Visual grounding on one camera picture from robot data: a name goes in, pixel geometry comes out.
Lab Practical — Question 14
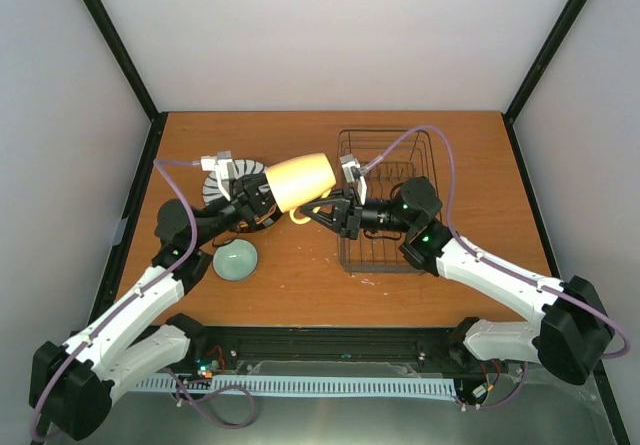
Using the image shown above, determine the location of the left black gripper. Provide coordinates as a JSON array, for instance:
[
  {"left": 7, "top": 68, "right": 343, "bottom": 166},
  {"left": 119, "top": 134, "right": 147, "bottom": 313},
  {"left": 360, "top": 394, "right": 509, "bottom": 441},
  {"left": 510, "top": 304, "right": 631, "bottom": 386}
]
[{"left": 193, "top": 170, "right": 290, "bottom": 247}]

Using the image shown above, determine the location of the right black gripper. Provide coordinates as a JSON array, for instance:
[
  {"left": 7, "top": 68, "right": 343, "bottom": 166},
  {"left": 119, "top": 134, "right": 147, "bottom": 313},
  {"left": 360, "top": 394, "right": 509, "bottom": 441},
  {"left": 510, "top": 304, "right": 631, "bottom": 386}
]
[{"left": 299, "top": 187, "right": 413, "bottom": 241}]

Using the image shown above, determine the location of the white blue striped plate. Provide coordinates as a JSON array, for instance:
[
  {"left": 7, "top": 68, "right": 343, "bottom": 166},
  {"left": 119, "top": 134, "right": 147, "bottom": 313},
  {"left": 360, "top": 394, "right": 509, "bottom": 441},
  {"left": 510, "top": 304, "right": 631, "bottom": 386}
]
[{"left": 201, "top": 159, "right": 266, "bottom": 205}]

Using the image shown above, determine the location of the yellow ceramic mug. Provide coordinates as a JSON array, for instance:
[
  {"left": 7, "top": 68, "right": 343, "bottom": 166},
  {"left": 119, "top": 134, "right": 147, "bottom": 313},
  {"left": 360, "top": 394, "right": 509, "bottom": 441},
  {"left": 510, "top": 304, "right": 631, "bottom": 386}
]
[{"left": 265, "top": 153, "right": 336, "bottom": 225}]

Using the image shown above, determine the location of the pale green ceramic bowl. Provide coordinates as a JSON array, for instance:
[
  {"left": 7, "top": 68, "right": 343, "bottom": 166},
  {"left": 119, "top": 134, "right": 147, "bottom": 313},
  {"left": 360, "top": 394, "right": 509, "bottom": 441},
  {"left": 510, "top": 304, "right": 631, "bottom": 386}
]
[{"left": 212, "top": 239, "right": 258, "bottom": 282}]

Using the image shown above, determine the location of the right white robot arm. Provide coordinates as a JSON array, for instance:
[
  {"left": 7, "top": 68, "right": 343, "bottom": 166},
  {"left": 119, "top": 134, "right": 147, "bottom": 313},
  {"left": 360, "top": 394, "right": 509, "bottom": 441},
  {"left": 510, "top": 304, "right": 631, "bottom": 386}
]
[{"left": 300, "top": 176, "right": 614, "bottom": 385}]

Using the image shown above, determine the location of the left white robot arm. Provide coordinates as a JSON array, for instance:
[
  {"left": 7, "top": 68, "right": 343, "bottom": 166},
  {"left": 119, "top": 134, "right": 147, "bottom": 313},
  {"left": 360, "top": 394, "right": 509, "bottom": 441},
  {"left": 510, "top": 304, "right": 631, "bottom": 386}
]
[{"left": 29, "top": 173, "right": 276, "bottom": 440}]

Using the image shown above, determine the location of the dark striped bottom plate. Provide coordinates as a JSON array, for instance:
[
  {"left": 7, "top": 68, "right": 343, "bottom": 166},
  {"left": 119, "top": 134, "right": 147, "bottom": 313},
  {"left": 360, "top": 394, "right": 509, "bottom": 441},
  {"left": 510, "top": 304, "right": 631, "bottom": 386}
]
[{"left": 224, "top": 205, "right": 282, "bottom": 234}]

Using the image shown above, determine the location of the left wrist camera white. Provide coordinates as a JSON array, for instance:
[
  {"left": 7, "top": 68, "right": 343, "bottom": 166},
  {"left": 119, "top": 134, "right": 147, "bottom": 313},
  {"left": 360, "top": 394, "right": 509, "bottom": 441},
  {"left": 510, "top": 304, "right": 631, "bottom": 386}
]
[{"left": 199, "top": 151, "right": 236, "bottom": 203}]

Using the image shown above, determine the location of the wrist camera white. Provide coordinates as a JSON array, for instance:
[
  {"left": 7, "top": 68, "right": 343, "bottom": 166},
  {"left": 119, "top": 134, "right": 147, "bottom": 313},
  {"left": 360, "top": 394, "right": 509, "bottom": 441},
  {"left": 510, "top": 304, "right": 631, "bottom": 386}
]
[
  {"left": 199, "top": 151, "right": 236, "bottom": 203},
  {"left": 339, "top": 154, "right": 368, "bottom": 205}
]

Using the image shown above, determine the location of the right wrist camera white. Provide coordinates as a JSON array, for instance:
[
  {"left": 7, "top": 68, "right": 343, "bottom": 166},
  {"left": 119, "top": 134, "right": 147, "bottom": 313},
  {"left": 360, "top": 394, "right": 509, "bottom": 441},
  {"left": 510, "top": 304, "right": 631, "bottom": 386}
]
[{"left": 339, "top": 154, "right": 368, "bottom": 205}]

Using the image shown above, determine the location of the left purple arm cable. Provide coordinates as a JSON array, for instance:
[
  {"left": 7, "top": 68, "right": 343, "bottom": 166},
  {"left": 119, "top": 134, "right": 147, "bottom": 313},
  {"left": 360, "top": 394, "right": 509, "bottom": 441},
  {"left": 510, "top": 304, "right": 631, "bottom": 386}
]
[{"left": 28, "top": 158, "right": 206, "bottom": 441}]

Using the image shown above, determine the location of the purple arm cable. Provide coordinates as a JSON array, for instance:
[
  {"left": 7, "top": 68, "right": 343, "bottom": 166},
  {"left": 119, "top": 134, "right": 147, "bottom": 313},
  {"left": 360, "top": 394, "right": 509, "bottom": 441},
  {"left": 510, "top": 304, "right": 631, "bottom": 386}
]
[
  {"left": 28, "top": 158, "right": 206, "bottom": 441},
  {"left": 363, "top": 124, "right": 631, "bottom": 356}
]

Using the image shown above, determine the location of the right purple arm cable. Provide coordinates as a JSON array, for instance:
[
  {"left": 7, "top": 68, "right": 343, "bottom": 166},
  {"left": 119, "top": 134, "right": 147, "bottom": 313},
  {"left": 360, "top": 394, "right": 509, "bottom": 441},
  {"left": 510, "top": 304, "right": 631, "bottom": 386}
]
[{"left": 363, "top": 124, "right": 631, "bottom": 356}]

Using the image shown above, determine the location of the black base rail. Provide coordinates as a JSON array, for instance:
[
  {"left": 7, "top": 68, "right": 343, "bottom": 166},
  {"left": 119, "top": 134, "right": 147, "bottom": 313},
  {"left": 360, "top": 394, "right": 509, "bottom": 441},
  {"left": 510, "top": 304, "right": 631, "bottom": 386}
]
[{"left": 204, "top": 326, "right": 480, "bottom": 377}]

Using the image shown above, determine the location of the light blue cable duct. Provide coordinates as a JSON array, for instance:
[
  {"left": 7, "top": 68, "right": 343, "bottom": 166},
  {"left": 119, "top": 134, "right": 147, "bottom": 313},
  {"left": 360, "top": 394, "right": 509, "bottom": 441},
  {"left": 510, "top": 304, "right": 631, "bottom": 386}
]
[{"left": 140, "top": 373, "right": 457, "bottom": 399}]

